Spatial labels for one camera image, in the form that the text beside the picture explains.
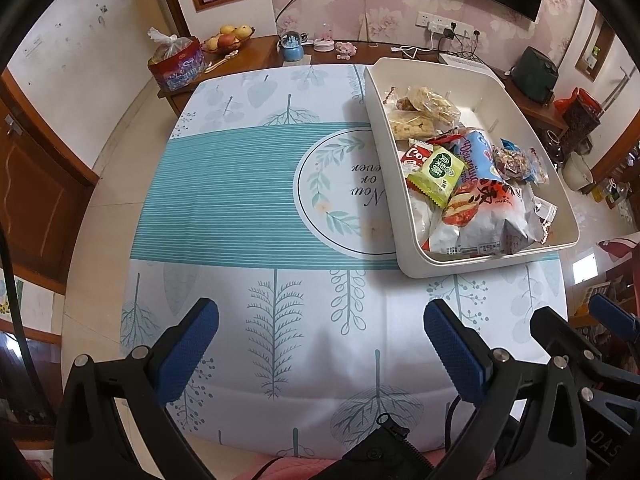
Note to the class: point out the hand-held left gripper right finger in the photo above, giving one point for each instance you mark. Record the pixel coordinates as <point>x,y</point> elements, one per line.
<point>452,355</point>

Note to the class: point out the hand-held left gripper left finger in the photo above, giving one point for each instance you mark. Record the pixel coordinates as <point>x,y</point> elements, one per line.
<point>187,350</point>

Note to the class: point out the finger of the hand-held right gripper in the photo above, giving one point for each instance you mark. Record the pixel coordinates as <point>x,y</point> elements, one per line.
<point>555,327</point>
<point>612,312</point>

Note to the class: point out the large white red snack bag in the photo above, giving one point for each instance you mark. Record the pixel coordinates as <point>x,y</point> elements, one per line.
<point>480,220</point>

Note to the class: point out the dark nut snack packet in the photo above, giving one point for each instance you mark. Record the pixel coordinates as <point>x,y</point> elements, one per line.
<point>515,162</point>

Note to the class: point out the green snack packet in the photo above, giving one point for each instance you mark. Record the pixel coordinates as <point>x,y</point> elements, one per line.
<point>437,172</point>

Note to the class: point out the blue biscuit pack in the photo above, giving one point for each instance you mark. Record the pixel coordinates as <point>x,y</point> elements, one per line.
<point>475,152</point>

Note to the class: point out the red white cookie packet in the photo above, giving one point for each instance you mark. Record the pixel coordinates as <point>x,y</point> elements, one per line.
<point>415,154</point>

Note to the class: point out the orange red snack packet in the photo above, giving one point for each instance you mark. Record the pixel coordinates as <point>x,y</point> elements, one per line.
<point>450,136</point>

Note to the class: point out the white plastic storage bin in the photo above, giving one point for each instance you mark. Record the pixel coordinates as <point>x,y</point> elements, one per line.
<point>500,95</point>

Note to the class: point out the rice cracker packet red label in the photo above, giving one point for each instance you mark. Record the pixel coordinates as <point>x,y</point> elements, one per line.
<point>435,102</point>

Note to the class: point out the red white chair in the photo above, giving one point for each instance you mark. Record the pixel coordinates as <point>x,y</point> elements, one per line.
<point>620,247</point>

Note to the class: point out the black jacket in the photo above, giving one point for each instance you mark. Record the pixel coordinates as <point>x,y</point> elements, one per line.
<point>380,455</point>

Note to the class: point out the white bucket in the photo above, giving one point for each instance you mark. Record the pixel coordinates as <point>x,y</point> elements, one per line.
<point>577,172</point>

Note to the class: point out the pink clothing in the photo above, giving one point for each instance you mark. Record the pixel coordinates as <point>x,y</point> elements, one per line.
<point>300,470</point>

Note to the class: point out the wooden door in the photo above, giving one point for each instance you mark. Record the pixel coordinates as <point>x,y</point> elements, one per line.
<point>40,185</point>

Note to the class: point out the white router box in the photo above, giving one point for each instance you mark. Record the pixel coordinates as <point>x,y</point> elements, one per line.
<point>465,62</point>

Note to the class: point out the red gift bag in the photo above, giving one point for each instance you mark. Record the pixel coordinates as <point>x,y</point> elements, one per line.
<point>180,67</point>

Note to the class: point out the white spoon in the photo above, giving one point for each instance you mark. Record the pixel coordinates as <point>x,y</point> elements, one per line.
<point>220,61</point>

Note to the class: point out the wooden cabinet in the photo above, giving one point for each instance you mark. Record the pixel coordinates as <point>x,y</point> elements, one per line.
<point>260,50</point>

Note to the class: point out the fruit bowl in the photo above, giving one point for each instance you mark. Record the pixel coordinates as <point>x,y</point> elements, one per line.
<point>227,40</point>

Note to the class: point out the pink figurine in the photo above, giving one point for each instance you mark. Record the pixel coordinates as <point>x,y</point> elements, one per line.
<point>346,50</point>

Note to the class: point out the pink music box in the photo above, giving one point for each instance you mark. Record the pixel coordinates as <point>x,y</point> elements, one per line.
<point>324,45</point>

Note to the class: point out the white wall outlets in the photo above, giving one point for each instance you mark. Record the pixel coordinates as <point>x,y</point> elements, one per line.
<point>435,22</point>

